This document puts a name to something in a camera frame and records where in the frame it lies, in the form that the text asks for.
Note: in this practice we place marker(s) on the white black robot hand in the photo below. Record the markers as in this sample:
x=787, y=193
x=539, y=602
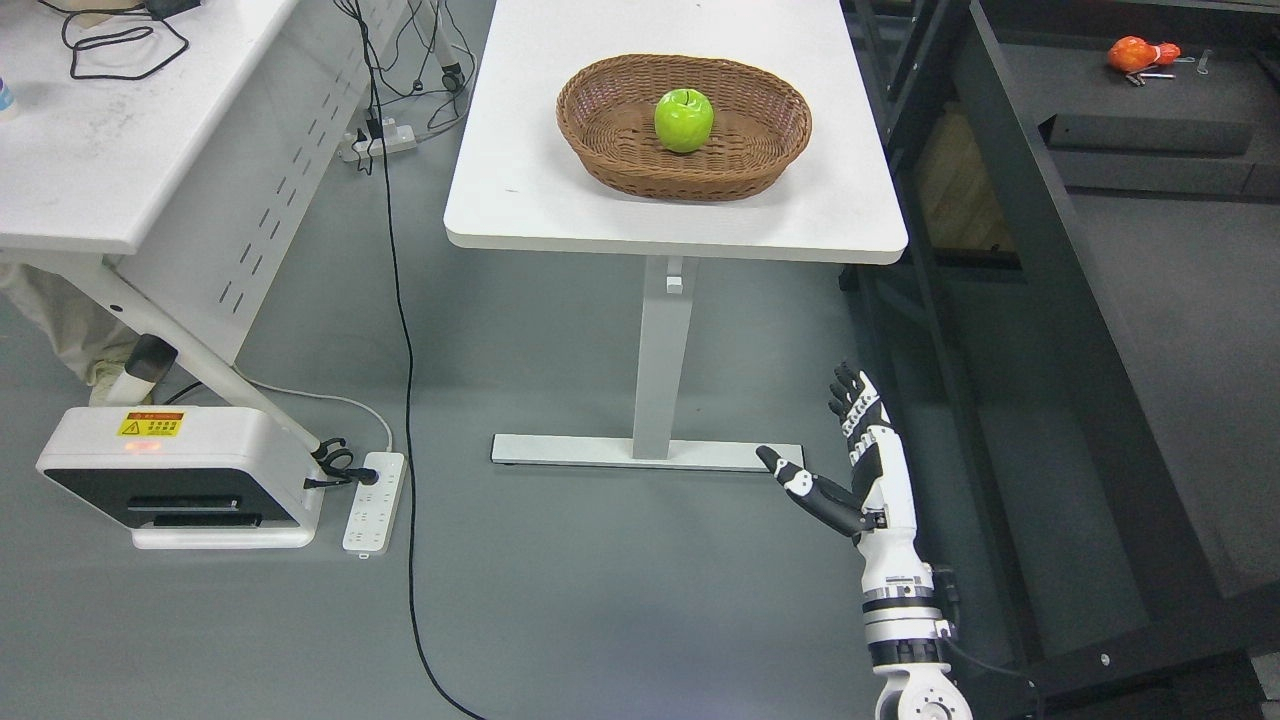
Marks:
x=877, y=511

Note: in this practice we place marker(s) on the green apple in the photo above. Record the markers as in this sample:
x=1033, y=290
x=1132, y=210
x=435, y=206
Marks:
x=683, y=120

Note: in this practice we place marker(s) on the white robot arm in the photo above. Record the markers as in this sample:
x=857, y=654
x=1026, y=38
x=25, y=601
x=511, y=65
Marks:
x=906, y=632

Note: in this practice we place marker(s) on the orange toy on shelf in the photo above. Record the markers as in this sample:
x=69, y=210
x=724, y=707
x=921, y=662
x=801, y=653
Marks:
x=1131, y=54

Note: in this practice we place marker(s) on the brown wicker basket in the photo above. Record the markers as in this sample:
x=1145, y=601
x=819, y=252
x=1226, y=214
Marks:
x=606, y=114

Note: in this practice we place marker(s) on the white power strip near machine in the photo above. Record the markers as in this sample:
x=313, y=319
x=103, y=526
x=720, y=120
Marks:
x=374, y=507

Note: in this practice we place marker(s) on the white power strip far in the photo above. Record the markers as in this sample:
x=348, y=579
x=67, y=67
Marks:
x=394, y=137

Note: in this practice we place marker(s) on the white machine with warning label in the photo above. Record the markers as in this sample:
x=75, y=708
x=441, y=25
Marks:
x=189, y=477

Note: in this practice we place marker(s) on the white desk at left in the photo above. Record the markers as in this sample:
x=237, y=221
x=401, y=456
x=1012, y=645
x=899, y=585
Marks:
x=172, y=200

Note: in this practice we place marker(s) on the black power adapter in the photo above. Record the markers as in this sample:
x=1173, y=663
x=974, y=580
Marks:
x=164, y=9

